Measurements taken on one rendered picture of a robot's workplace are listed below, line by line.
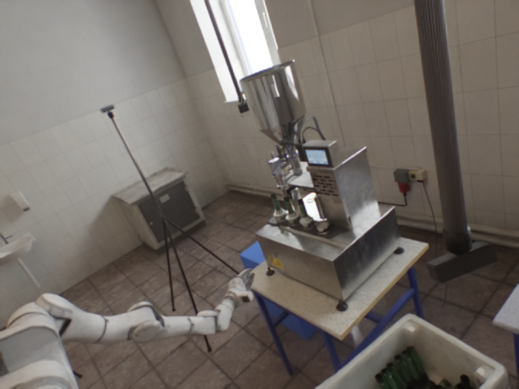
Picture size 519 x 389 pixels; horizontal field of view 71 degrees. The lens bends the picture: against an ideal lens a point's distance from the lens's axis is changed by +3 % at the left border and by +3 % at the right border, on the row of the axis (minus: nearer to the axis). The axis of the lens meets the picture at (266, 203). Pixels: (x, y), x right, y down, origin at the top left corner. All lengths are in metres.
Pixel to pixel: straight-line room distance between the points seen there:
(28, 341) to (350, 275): 1.25
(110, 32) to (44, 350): 4.60
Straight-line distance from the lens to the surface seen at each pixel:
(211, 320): 1.41
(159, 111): 5.29
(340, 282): 1.69
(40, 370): 0.80
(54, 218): 5.03
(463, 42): 2.78
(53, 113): 4.98
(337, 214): 1.76
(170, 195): 4.62
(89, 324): 1.15
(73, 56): 5.10
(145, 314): 1.23
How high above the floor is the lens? 1.95
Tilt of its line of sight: 23 degrees down
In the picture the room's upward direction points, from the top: 20 degrees counter-clockwise
